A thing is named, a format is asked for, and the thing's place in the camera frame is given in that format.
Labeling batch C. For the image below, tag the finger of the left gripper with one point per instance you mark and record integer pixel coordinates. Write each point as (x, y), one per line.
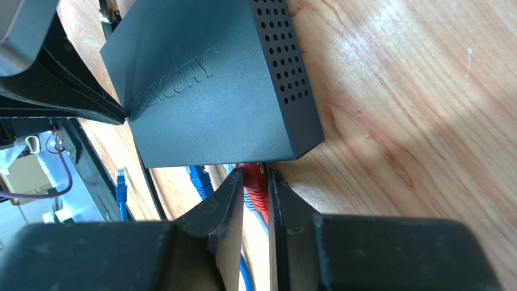
(58, 85)

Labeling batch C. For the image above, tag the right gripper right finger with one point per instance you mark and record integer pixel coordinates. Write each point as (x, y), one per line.
(310, 250)

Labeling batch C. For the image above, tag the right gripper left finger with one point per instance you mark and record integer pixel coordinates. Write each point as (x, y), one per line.
(200, 250)

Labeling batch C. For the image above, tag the black network switch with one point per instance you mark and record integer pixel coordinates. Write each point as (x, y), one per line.
(213, 82)

